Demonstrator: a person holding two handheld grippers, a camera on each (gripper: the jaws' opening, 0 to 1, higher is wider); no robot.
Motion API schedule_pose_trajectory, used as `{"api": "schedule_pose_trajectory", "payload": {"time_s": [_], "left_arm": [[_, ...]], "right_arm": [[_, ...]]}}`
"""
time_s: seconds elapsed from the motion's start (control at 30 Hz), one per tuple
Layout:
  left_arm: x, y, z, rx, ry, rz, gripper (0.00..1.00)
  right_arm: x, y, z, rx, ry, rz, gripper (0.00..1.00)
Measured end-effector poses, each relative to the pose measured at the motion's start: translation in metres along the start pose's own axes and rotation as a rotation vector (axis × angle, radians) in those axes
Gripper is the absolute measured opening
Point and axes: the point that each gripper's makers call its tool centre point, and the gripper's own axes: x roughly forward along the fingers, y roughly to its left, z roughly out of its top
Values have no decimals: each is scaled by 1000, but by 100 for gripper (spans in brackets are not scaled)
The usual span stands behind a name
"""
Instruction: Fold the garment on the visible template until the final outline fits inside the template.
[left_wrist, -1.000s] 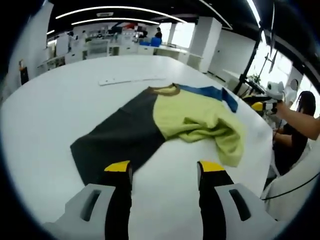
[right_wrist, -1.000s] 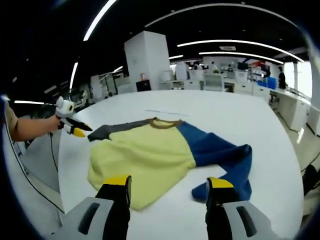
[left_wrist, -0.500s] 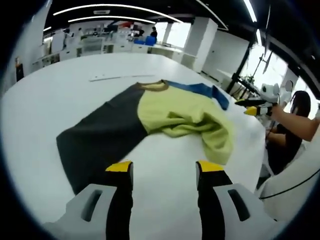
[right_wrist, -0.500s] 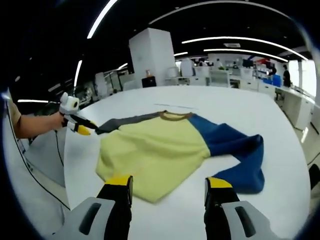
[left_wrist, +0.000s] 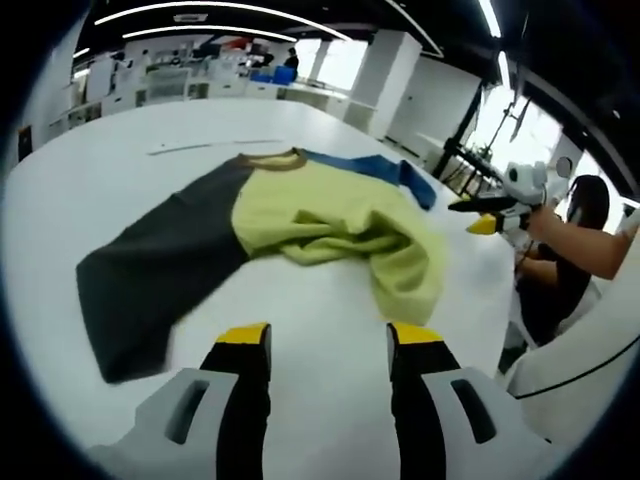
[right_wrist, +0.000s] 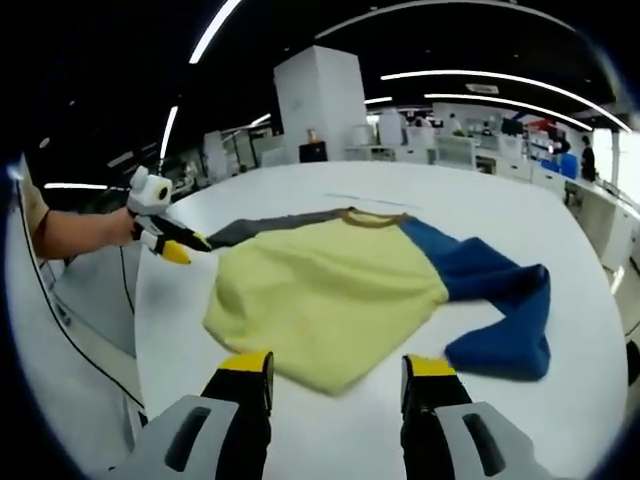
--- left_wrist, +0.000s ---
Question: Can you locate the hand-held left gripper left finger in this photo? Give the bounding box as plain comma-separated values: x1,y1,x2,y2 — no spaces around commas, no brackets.
92,322,274,480

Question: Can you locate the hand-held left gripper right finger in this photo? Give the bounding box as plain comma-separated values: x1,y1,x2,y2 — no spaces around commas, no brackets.
385,321,554,480

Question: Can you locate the yellow blue grey garment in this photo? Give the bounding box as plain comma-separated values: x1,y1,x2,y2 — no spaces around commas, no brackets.
74,146,446,385

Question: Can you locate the person's right hand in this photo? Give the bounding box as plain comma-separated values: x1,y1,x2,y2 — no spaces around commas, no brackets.
527,204,564,246

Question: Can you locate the black slanted metal pole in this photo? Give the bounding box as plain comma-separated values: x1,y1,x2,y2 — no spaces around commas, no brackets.
432,82,482,181

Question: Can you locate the white square pillar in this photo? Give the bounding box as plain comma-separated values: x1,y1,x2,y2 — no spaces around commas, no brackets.
344,29,424,139

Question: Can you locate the person's white printed shirt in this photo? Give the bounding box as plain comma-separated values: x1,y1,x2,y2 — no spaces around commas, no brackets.
502,287,640,451

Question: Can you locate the straight ceiling light strip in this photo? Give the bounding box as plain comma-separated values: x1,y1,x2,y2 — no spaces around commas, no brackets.
477,0,502,39

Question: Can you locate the white lab counter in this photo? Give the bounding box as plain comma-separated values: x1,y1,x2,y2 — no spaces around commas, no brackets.
64,69,351,126

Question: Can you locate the long curved ceiling light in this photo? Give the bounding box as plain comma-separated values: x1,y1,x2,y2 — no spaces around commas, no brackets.
93,1,347,41

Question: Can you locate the white flat strip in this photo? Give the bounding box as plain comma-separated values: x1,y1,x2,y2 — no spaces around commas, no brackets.
147,138,281,157

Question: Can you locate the short curved ceiling light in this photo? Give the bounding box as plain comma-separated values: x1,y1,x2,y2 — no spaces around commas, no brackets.
122,23,297,41

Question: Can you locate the black camera stand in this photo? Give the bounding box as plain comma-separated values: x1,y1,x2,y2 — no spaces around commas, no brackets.
482,92,532,166

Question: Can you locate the thin black cable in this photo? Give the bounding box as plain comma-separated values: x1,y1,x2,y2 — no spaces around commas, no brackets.
513,338,640,400

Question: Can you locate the white wire shelf cart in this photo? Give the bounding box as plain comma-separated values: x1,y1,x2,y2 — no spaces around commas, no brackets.
147,67,191,104

